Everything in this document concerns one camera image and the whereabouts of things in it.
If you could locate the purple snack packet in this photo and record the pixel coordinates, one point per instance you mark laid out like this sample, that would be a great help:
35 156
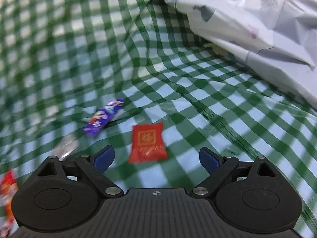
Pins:
104 116

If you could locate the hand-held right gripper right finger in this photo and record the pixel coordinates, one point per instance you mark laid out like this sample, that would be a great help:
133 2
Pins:
209 160

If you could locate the silver stick packet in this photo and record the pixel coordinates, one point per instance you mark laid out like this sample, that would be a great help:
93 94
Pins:
65 146

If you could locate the small red snack packet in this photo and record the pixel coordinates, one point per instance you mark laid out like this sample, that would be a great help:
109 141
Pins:
147 141

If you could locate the large red snack packet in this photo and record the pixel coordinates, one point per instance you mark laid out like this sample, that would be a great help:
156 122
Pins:
7 188

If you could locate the pale printed quilt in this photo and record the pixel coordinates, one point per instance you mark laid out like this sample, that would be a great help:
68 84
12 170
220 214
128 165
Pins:
247 24

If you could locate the green checkered bed cloth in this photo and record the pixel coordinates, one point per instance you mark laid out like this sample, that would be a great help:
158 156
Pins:
74 54

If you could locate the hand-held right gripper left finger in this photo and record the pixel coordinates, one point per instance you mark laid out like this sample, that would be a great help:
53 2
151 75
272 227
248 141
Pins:
104 160

